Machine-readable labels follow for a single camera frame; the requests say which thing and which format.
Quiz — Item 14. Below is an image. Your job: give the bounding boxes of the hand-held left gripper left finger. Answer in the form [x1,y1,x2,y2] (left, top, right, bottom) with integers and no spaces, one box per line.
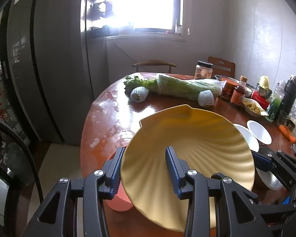
[20,147,126,237]

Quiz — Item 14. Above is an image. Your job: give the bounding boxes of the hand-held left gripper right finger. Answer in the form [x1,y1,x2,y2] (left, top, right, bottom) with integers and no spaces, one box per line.
[165,146,272,237]

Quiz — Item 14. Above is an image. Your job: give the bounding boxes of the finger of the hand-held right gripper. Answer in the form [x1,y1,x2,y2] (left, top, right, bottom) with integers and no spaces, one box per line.
[251,150,296,186]
[260,197,296,214]

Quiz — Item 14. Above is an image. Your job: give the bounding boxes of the large steel bowl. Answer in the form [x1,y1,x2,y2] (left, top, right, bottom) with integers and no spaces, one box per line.
[255,168,285,191]

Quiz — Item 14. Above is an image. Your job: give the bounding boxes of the yellow shell-shaped plate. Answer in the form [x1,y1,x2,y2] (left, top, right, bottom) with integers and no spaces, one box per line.
[120,104,256,233]

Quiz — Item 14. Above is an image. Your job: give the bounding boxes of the pink plate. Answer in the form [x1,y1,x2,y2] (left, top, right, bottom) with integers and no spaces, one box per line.
[105,153,134,212]

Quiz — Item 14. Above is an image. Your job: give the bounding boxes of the red paper bowl white inside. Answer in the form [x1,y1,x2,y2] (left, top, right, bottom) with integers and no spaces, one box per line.
[233,124,260,153]
[247,120,272,145]

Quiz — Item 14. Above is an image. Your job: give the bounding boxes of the orange carrot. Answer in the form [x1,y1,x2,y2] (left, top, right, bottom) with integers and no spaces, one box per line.
[279,125,296,143]

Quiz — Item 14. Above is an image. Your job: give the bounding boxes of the dark drinking glass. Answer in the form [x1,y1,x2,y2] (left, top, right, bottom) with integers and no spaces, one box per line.
[276,110,289,126]

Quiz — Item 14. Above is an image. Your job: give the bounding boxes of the plate of pickled vegetables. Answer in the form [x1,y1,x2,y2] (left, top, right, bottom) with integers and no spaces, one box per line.
[242,98,268,117]

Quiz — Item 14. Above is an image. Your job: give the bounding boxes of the green dish soap bottle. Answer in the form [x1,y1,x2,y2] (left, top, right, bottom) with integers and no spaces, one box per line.
[266,80,286,122]

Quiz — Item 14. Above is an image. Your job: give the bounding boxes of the red tissue box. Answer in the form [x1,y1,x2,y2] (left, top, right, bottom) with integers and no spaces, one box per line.
[250,91,272,107]

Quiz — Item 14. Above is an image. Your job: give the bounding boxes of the small steel bowl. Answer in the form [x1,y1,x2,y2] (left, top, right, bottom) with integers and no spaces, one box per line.
[256,83,273,99]

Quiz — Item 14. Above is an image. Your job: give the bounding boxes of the black thermos flask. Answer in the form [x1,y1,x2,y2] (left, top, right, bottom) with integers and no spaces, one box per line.
[276,76,296,120]

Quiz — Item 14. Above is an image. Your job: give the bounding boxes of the brown sauce bottle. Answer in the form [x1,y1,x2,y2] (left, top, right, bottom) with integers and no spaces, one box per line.
[230,76,248,105]

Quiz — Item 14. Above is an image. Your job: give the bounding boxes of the white ceramic bowl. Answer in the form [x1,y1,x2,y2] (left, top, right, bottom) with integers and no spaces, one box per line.
[242,85,254,98]

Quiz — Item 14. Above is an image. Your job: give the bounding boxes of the red sauce jar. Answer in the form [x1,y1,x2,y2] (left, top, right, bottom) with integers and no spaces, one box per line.
[221,78,239,102]

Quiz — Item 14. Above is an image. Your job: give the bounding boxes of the yellow plastic utensil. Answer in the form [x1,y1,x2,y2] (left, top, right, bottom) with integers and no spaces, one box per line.
[259,75,270,90]

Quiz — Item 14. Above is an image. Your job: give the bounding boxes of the fruit in white foam net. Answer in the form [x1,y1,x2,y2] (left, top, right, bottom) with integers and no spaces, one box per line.
[197,90,216,108]
[129,86,150,103]

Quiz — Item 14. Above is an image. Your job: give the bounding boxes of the steel basin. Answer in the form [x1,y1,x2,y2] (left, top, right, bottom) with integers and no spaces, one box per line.
[214,74,240,84]

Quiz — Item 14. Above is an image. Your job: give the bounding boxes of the napa cabbage in plastic bag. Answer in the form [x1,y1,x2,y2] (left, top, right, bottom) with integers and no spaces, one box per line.
[156,73,227,101]

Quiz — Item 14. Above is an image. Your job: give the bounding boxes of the green leafy lettuce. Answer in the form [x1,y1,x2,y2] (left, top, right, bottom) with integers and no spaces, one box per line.
[123,75,159,94]

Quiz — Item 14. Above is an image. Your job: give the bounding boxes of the wooden chair backrest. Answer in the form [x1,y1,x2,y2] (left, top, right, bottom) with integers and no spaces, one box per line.
[208,56,236,78]

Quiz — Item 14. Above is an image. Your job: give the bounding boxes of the clear jar with black lid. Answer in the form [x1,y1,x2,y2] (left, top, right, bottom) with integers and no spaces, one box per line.
[194,60,214,80]

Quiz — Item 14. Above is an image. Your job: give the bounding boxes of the wooden armchair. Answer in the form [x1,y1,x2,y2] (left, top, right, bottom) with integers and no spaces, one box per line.
[132,59,177,74]

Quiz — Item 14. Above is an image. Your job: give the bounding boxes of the grey refrigerator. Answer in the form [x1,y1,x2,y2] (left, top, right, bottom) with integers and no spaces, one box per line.
[0,0,109,144]

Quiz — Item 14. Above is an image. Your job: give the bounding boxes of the glass door with red decals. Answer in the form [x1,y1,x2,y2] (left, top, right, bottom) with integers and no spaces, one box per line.
[0,10,38,228]

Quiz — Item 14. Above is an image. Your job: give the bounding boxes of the bright window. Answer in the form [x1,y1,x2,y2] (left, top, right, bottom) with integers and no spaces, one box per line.
[82,0,185,34]

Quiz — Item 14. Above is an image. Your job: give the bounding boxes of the black cable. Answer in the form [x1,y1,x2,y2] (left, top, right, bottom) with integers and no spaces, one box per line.
[0,115,44,204]

